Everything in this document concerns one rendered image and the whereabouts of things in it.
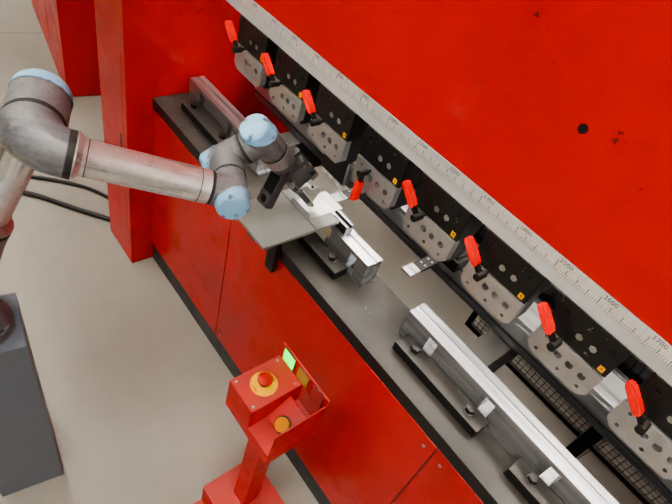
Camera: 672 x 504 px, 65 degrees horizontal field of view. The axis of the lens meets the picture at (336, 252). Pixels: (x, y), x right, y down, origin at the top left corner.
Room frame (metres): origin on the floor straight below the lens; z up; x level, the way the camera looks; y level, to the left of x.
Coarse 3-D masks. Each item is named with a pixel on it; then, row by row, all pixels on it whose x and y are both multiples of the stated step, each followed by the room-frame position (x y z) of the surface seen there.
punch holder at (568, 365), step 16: (560, 304) 0.78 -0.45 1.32; (576, 304) 0.77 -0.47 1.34; (560, 320) 0.77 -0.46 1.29; (576, 320) 0.76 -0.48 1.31; (592, 320) 0.75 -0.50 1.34; (544, 336) 0.77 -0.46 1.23; (560, 336) 0.76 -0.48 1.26; (576, 336) 0.75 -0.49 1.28; (592, 336) 0.73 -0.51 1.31; (608, 336) 0.72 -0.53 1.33; (544, 352) 0.76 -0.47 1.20; (560, 352) 0.74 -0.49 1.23; (576, 352) 0.73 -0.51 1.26; (592, 352) 0.72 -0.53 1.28; (608, 352) 0.71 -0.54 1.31; (624, 352) 0.70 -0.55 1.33; (560, 368) 0.73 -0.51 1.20; (576, 368) 0.72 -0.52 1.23; (592, 368) 0.71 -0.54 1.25; (608, 368) 0.70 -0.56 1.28; (576, 384) 0.71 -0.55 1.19; (592, 384) 0.69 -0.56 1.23
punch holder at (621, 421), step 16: (640, 384) 0.71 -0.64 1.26; (656, 384) 0.65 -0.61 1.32; (624, 400) 0.66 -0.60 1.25; (656, 400) 0.64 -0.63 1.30; (608, 416) 0.66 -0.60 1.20; (624, 416) 0.65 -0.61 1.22; (656, 416) 0.63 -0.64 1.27; (624, 432) 0.63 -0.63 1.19; (656, 432) 0.62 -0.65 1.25; (640, 448) 0.61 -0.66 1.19; (656, 448) 0.61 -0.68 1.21; (656, 464) 0.59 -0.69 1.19
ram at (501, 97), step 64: (256, 0) 1.49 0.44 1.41; (320, 0) 1.33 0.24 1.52; (384, 0) 1.20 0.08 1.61; (448, 0) 1.10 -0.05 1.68; (512, 0) 1.02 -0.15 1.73; (576, 0) 0.96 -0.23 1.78; (640, 0) 0.90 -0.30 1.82; (384, 64) 1.17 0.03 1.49; (448, 64) 1.07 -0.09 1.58; (512, 64) 0.99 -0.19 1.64; (576, 64) 0.92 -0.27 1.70; (640, 64) 0.87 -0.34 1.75; (384, 128) 1.13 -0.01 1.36; (448, 128) 1.03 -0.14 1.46; (512, 128) 0.95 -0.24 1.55; (576, 128) 0.89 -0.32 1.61; (640, 128) 0.83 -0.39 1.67; (448, 192) 0.99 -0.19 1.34; (512, 192) 0.91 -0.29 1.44; (576, 192) 0.85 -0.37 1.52; (640, 192) 0.80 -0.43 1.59; (576, 256) 0.81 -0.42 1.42; (640, 256) 0.76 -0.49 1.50; (640, 320) 0.71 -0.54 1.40
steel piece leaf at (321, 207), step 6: (294, 198) 1.19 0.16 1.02; (318, 198) 1.25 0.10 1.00; (294, 204) 1.18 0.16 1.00; (300, 204) 1.17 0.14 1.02; (318, 204) 1.22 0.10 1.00; (324, 204) 1.23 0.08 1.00; (300, 210) 1.17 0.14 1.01; (306, 210) 1.18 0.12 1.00; (312, 210) 1.19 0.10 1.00; (318, 210) 1.20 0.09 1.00; (324, 210) 1.21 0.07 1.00; (330, 210) 1.21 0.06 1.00; (306, 216) 1.15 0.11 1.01; (312, 216) 1.16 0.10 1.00; (318, 216) 1.17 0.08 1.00
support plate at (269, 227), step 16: (288, 192) 1.23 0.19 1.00; (304, 192) 1.26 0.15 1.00; (256, 208) 1.12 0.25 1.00; (272, 208) 1.14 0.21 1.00; (288, 208) 1.16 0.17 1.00; (256, 224) 1.05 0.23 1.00; (272, 224) 1.08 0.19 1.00; (288, 224) 1.10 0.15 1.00; (304, 224) 1.12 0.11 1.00; (320, 224) 1.14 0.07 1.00; (256, 240) 1.00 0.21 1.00; (272, 240) 1.02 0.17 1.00; (288, 240) 1.04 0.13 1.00
